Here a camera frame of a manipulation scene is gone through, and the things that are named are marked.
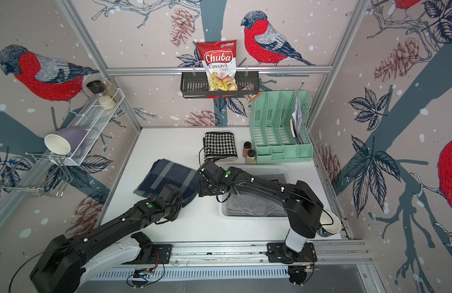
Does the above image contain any navy plaid scarf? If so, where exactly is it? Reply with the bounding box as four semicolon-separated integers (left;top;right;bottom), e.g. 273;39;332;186
134;159;204;208

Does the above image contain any grey knitted scarf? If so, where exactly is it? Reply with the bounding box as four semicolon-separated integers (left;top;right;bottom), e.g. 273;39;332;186
222;194;287;217

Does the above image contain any white plastic basket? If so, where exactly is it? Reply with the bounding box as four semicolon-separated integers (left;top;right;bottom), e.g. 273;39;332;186
219;165;289;220

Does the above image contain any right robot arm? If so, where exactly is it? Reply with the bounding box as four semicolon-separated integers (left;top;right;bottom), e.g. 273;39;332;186
197;159;324;253

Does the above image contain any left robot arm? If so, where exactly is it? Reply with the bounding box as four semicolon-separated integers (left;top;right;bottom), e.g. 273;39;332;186
30;184;182;293

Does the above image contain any houndstooth folded scarf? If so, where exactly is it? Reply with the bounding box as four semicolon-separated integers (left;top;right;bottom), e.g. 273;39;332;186
203;131;238;162

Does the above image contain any beige spice jar black lid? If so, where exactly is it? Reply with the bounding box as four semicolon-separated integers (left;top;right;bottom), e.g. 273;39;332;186
246;149;256;165

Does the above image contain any brown spice jar black lid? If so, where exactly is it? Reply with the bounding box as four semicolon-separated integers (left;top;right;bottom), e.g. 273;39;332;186
243;141;252;158

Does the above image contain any mint green desk organizer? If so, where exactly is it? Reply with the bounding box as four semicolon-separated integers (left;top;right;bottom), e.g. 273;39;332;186
249;90;313;165

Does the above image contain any snack packet in black shelf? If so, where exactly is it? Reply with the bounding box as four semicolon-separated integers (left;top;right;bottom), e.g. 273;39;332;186
239;84;261;104

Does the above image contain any purple cup white inside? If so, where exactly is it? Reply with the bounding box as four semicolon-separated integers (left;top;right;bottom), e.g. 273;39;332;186
44;126;88;156

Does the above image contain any Chuba cassava chips bag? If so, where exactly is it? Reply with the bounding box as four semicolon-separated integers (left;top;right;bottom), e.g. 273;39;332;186
197;40;238;92

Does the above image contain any green mug white inside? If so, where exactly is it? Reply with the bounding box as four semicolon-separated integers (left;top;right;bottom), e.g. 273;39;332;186
316;210;341;238

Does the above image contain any glass jar on shelf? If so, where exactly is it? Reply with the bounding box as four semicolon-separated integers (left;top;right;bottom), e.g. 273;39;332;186
102;78;121;103

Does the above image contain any black lid jar on shelf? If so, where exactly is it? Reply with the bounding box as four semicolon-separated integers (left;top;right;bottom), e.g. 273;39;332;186
86;80;106;96

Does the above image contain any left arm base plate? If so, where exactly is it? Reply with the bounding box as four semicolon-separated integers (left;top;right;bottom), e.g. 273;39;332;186
125;244;173;265

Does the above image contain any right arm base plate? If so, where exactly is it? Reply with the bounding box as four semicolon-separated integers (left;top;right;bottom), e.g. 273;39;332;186
265;242;318;265

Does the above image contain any black wall basket shelf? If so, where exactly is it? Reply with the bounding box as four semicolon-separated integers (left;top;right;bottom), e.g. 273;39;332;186
180;72;259;98

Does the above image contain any white wire wall shelf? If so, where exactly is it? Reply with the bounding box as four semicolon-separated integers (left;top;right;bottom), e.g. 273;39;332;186
51;89;125;166

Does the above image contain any wire cup holder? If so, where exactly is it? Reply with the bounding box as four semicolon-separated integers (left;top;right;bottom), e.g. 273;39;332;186
0;152;76;198

